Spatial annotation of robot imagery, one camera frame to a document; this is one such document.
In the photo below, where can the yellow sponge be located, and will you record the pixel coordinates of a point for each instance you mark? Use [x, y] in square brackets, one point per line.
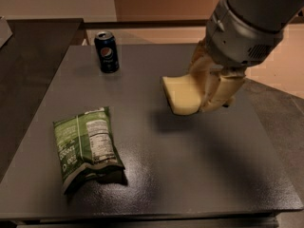
[182, 94]

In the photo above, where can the blue Pepsi can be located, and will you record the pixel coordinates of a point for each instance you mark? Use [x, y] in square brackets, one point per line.
[105, 45]

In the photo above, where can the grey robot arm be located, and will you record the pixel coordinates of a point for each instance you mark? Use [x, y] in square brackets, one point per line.
[267, 15]

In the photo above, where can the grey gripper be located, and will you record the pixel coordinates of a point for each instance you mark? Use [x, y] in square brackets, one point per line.
[237, 45]

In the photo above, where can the green chip bag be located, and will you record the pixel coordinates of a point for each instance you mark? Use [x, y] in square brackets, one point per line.
[86, 149]

